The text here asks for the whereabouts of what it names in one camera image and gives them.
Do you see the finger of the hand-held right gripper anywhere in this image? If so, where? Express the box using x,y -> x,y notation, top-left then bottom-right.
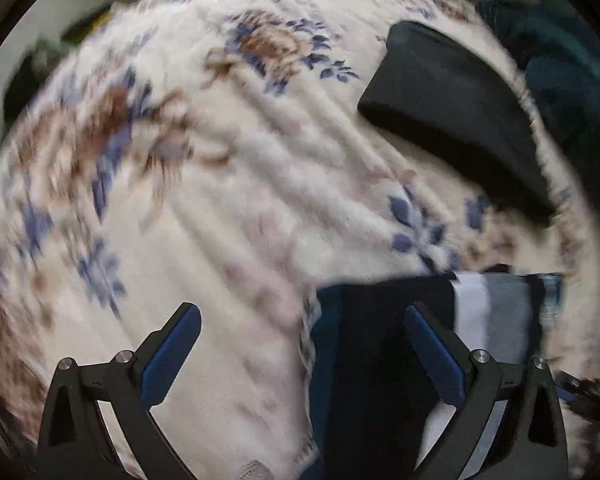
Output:
555,374 -> 600,431

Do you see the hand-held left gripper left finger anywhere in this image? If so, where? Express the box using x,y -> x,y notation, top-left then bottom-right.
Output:
36,302 -> 202,480

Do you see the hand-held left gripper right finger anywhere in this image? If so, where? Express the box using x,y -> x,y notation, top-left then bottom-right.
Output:
404,302 -> 571,480

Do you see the striped knit sweater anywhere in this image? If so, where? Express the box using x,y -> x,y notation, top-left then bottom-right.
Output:
300,272 -> 565,480

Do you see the floral bed blanket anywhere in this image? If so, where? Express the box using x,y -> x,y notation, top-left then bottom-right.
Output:
0,0 -> 600,480

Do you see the black folded garment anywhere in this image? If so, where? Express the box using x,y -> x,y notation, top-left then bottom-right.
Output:
357,20 -> 556,228

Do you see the teal plush duvet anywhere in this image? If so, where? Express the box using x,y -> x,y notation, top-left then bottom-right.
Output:
475,0 -> 600,221

